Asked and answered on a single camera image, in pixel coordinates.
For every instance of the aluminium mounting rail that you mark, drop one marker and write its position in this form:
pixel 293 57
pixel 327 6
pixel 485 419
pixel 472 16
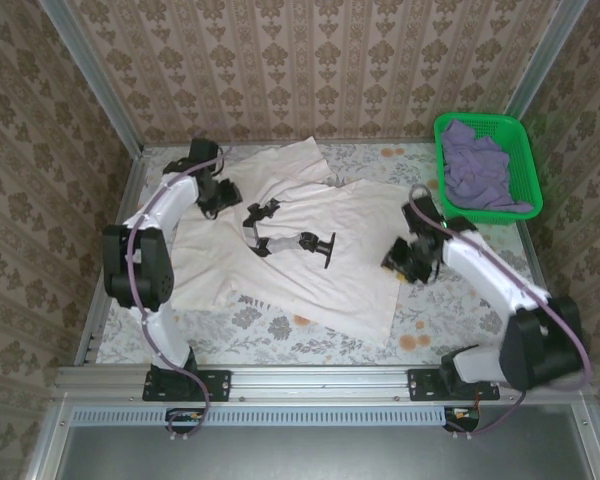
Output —
pixel 320 382

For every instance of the grey metal sheet panel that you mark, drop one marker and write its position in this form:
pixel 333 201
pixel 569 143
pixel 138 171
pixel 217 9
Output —
pixel 320 452

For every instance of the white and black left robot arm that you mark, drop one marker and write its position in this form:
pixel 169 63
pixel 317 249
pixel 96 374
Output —
pixel 172 205

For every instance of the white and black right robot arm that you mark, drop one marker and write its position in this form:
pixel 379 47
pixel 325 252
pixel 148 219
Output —
pixel 485 270

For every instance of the small black connector box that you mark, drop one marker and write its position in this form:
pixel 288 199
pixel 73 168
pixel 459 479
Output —
pixel 185 419
pixel 462 418

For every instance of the green plastic basket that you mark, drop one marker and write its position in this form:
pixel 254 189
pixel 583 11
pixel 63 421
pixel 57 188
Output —
pixel 525 150

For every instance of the cream t-shirt with robot print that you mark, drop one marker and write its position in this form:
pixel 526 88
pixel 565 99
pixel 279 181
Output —
pixel 360 240

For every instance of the floral printed table cover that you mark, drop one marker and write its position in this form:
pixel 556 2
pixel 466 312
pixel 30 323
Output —
pixel 305 350

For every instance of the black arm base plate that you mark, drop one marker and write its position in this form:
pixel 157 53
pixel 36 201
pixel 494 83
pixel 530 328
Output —
pixel 215 385
pixel 422 385

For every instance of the aluminium frame post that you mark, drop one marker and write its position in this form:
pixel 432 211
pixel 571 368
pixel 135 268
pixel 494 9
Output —
pixel 92 75
pixel 535 65

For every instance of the purple t-shirt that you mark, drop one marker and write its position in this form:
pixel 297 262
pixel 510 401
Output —
pixel 475 170

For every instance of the aluminium side rail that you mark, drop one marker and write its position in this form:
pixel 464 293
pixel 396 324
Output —
pixel 535 265
pixel 125 200

